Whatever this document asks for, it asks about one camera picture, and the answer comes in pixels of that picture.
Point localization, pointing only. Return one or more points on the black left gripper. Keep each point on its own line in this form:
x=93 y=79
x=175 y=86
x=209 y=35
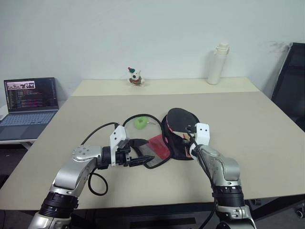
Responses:
x=124 y=156

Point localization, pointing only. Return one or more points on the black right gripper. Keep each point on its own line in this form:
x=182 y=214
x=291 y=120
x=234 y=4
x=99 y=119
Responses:
x=187 y=142

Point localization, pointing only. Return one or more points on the black red paddle case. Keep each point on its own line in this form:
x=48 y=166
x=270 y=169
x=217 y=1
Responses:
x=176 y=149

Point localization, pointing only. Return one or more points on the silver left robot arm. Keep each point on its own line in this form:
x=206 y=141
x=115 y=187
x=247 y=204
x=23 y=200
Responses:
x=71 y=171

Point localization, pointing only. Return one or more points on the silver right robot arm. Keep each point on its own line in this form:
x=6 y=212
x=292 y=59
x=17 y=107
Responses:
x=224 y=167

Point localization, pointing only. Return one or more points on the white plush dog toy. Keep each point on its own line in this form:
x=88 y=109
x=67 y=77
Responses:
x=135 y=77

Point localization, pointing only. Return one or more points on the white water bottle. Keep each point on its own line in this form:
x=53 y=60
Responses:
x=217 y=66

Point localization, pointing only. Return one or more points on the open grey laptop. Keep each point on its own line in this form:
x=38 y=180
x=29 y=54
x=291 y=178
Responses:
x=28 y=107

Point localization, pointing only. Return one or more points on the black office chair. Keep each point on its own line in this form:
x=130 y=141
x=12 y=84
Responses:
x=291 y=83

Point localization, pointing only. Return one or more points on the black chair caster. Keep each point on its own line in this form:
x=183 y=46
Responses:
x=299 y=210

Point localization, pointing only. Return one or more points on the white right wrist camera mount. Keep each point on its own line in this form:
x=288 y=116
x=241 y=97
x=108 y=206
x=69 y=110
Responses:
x=202 y=133

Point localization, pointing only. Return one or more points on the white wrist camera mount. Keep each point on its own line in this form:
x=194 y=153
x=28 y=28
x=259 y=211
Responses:
x=202 y=133
x=118 y=136

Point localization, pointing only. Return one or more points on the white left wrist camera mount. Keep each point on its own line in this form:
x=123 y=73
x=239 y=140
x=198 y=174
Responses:
x=118 y=136

